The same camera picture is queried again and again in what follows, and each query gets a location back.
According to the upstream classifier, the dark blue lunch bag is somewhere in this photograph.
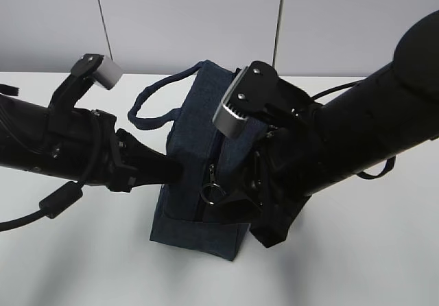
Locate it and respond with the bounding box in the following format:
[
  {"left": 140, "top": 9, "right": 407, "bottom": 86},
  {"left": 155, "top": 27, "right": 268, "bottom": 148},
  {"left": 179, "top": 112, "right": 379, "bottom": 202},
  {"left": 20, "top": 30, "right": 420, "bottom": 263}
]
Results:
[{"left": 128, "top": 60, "right": 254, "bottom": 261}]

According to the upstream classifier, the silver zipper pull ring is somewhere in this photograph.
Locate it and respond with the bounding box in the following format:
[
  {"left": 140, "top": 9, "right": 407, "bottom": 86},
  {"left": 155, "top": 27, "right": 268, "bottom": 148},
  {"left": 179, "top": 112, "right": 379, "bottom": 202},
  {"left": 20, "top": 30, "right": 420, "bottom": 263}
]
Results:
[{"left": 200, "top": 163, "right": 227, "bottom": 207}]

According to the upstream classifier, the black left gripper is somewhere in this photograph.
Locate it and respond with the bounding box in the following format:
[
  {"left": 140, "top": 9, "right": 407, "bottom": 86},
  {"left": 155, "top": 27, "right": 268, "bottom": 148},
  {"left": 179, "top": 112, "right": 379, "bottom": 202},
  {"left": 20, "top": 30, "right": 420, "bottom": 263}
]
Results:
[{"left": 44, "top": 108, "right": 183, "bottom": 192}]

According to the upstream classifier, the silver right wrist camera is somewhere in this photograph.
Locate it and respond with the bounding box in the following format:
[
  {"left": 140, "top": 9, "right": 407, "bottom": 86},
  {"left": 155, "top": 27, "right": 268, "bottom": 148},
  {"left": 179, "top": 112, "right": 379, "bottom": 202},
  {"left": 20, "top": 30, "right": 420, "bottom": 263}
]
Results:
[{"left": 213, "top": 60, "right": 279, "bottom": 139}]

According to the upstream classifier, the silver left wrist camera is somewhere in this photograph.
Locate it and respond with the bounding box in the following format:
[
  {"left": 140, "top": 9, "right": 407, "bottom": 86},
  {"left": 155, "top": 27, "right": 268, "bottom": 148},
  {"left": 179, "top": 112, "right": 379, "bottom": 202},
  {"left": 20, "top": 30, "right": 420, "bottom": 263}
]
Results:
[{"left": 70, "top": 54, "right": 123, "bottom": 90}]

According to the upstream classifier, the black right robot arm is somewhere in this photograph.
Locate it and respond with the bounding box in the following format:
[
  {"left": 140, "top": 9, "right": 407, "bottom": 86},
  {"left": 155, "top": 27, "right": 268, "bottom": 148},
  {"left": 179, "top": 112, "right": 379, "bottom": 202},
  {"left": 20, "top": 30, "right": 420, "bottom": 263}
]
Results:
[{"left": 212, "top": 12, "right": 438, "bottom": 247}]

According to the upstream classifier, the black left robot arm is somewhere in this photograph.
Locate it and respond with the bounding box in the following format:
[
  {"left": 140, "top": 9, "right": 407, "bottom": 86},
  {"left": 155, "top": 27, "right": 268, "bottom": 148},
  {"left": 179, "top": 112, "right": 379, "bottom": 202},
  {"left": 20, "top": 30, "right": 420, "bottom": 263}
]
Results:
[{"left": 1, "top": 85, "right": 183, "bottom": 192}]

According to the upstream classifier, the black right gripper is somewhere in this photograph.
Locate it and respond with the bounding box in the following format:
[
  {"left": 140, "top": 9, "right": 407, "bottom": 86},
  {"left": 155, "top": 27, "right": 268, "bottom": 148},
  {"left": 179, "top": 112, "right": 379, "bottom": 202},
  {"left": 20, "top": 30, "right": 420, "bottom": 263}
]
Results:
[{"left": 205, "top": 113, "right": 326, "bottom": 248}]

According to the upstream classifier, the black cable with ferrite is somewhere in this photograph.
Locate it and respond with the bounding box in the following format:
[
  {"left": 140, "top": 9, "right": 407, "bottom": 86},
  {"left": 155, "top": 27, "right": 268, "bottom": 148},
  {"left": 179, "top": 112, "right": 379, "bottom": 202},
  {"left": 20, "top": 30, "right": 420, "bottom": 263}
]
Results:
[{"left": 0, "top": 120, "right": 104, "bottom": 233}]

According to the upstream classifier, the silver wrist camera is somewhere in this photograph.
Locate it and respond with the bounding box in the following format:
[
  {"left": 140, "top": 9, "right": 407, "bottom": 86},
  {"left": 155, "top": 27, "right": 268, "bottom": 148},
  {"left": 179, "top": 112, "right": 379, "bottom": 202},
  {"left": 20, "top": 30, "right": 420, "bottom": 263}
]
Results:
[
  {"left": 213, "top": 60, "right": 279, "bottom": 139},
  {"left": 70, "top": 54, "right": 123, "bottom": 90}
]

